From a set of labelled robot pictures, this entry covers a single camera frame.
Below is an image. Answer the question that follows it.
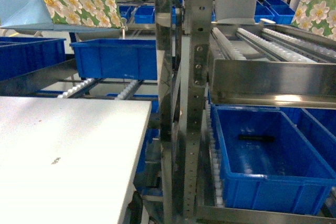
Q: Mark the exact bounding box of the flower gift bag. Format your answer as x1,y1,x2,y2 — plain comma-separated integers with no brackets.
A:
1,0,123,31
291,0,335,40

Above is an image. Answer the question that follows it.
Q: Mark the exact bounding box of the blue bin behind table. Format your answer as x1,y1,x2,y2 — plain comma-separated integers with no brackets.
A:
70,39,158,80

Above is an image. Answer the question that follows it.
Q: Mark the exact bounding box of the black cylindrical item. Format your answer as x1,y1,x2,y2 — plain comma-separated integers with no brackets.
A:
238,134,275,142

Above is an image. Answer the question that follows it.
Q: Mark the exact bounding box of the blue bin with black item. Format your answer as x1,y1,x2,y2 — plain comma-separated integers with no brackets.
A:
211,105,335,215

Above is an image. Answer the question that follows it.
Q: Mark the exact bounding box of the steel rack upright post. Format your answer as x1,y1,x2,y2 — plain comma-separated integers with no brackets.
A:
183,0,213,220

